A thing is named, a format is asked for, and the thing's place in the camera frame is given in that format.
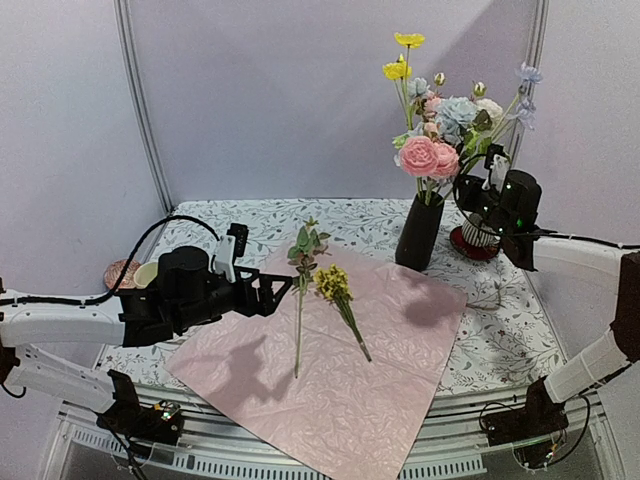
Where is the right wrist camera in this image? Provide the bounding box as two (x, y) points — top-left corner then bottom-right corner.
(482, 144), (511, 193)

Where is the tall black vase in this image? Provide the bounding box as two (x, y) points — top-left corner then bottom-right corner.
(395, 193), (444, 272)

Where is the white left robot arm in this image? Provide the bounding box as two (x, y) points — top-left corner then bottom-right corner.
(1, 247), (292, 434)

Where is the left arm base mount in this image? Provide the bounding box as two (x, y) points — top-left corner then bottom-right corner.
(96, 370), (184, 446)

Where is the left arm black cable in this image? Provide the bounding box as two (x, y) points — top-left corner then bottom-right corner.
(0, 214), (221, 309)

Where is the pink wrapping paper sheet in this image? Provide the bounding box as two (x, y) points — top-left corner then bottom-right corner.
(164, 239), (470, 480)

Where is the red round saucer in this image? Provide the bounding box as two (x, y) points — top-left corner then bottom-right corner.
(449, 226), (500, 261)

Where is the single pink carnation stem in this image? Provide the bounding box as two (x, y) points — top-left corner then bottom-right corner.
(394, 136), (460, 206)

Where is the yellow small flower sprig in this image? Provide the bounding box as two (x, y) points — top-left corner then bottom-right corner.
(313, 264), (372, 362)

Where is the aluminium frame post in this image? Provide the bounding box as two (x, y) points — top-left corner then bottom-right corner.
(505, 0), (550, 167)
(114, 0), (174, 213)

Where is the small blue flower stem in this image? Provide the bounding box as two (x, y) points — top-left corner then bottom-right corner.
(464, 62), (543, 156)

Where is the left aluminium frame post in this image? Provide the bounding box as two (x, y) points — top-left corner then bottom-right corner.
(114, 0), (174, 213)

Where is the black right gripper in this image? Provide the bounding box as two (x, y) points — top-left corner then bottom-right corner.
(456, 174), (513, 237)

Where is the right aluminium frame post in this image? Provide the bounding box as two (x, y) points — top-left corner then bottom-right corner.
(505, 0), (550, 167)

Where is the white rose stem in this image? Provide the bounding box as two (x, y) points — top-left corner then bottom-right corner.
(468, 81), (506, 141)

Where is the light blue hydrangea stem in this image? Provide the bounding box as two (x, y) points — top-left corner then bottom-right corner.
(408, 77), (476, 148)

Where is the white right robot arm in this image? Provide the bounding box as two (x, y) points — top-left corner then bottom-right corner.
(454, 170), (639, 436)

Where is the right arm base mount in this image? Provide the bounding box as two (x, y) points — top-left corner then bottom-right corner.
(479, 376), (569, 470)

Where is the striped ceramic cup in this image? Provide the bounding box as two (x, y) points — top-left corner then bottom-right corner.
(461, 214), (499, 248)

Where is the yellow poppy flower stem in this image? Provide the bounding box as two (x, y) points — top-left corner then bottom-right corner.
(382, 32), (426, 130)

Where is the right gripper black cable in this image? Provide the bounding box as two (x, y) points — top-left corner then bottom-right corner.
(452, 152), (640, 251)

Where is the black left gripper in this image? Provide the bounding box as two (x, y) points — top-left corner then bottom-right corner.
(174, 265), (293, 331)

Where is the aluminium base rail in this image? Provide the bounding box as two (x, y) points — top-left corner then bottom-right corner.
(45, 388), (625, 479)

